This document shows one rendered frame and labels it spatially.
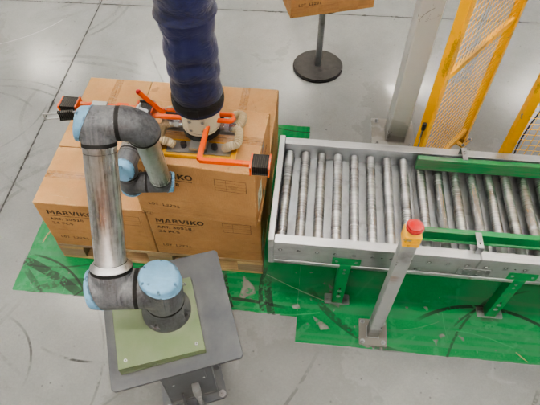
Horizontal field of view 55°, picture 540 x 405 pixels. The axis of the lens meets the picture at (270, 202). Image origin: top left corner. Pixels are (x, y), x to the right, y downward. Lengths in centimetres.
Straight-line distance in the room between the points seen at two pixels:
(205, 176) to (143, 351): 80
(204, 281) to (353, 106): 222
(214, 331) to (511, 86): 324
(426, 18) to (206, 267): 185
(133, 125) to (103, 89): 172
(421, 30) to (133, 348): 228
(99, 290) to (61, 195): 107
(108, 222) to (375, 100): 271
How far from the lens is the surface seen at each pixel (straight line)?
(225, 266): 307
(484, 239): 267
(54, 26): 512
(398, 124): 366
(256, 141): 239
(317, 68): 426
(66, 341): 308
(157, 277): 188
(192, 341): 205
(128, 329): 211
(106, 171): 176
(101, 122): 172
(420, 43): 325
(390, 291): 245
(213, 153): 232
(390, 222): 265
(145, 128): 173
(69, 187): 292
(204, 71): 207
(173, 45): 201
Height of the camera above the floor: 268
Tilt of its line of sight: 53 degrees down
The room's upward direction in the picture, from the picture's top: straight up
